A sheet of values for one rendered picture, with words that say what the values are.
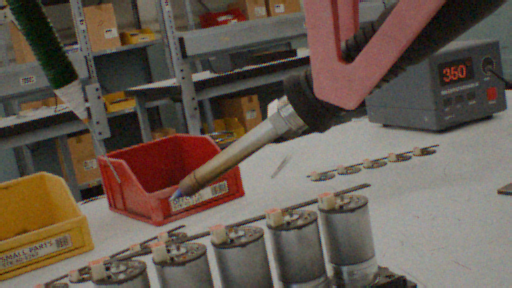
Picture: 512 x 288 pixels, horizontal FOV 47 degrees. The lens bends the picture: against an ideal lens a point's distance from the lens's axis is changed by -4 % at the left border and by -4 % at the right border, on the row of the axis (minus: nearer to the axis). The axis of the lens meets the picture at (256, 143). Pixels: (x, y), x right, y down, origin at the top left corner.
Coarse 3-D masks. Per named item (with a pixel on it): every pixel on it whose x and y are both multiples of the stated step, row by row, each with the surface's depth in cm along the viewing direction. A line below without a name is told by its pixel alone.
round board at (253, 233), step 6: (240, 228) 29; (246, 228) 29; (252, 228) 29; (258, 228) 28; (228, 234) 28; (246, 234) 28; (252, 234) 28; (258, 234) 28; (228, 240) 27; (234, 240) 27; (246, 240) 27; (252, 240) 27; (216, 246) 27; (222, 246) 27; (228, 246) 27; (234, 246) 27
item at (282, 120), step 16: (272, 112) 22; (288, 112) 22; (256, 128) 23; (272, 128) 23; (288, 128) 22; (304, 128) 22; (240, 144) 23; (256, 144) 23; (224, 160) 24; (240, 160) 24; (192, 176) 25; (208, 176) 24; (192, 192) 25
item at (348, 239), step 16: (336, 224) 29; (352, 224) 29; (368, 224) 29; (336, 240) 29; (352, 240) 29; (368, 240) 29; (336, 256) 29; (352, 256) 29; (368, 256) 29; (336, 272) 30; (352, 272) 29; (368, 272) 29
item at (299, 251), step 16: (272, 240) 29; (288, 240) 28; (304, 240) 28; (320, 240) 29; (288, 256) 28; (304, 256) 28; (320, 256) 29; (288, 272) 28; (304, 272) 28; (320, 272) 29
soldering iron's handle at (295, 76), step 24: (456, 0) 19; (480, 0) 18; (504, 0) 19; (432, 24) 19; (456, 24) 19; (360, 48) 20; (408, 48) 20; (432, 48) 20; (288, 96) 21; (312, 96) 21; (312, 120) 21
